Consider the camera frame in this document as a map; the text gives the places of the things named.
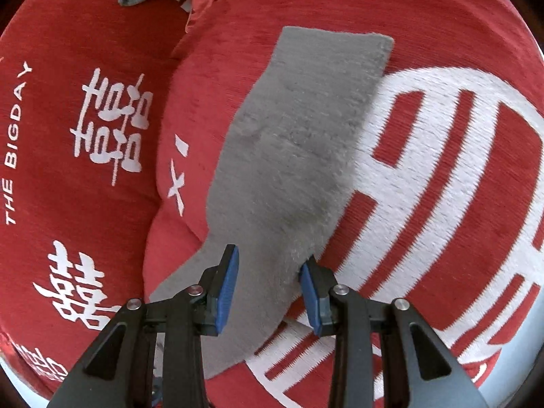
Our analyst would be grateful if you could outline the red sofa white characters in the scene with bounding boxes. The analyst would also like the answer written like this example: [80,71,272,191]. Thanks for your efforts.
[1,0,543,407]

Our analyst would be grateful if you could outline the grey knit sweater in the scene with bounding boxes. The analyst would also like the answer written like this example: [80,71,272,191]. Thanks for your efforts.
[152,27,394,378]

